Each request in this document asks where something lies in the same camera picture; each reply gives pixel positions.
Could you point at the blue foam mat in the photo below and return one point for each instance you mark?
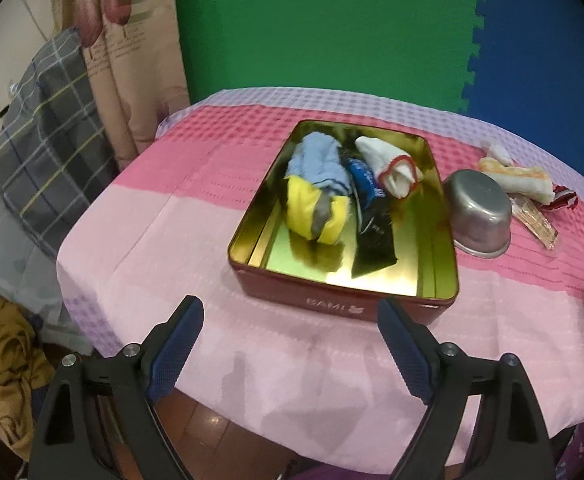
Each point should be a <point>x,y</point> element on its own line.
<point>537,50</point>

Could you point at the mustard yellow cloth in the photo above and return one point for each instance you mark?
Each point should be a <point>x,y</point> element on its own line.
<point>6,365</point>

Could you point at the yellow grey cloth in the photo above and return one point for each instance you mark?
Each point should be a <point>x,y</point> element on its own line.
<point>302,205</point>

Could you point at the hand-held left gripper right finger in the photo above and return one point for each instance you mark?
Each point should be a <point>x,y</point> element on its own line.
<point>407,355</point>

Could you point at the red white cloth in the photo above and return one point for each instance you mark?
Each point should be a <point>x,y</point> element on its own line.
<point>564,199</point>

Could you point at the floral beige curtain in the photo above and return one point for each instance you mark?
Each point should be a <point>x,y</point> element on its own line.
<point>121,60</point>

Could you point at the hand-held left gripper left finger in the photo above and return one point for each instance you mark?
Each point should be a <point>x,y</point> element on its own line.
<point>176,345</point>

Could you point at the cream orange patterned cloth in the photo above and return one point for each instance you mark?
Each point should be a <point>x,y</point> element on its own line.
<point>517,177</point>

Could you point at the red tin box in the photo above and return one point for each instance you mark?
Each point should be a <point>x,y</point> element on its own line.
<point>297,260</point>

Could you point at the green foam mat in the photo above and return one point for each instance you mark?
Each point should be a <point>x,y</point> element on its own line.
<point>322,25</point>

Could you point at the light blue towel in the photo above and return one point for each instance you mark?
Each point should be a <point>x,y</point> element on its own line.
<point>317,162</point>

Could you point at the pink checked tablecloth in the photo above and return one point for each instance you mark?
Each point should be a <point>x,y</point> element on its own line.
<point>171,240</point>

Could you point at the white glove with red trim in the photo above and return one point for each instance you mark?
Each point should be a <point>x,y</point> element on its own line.
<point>387,160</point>

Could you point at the metal bowl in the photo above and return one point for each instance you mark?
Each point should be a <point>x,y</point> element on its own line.
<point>479,215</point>

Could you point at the grey plaid cloth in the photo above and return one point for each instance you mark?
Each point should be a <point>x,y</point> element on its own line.
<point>46,135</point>

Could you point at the black blue tube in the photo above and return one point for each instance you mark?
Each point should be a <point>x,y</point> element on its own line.
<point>372,240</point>

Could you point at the clear plastic packet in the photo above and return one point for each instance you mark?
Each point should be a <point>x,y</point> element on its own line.
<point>539,222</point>

